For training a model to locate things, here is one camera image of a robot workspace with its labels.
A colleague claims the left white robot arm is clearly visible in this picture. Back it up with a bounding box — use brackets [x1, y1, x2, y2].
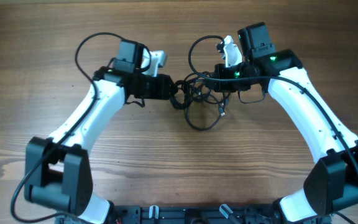
[21, 39, 176, 223]

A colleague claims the black cable bundle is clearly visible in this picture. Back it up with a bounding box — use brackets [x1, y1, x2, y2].
[169, 71, 231, 131]

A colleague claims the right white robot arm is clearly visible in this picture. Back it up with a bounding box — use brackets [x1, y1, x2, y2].
[209, 22, 358, 223]

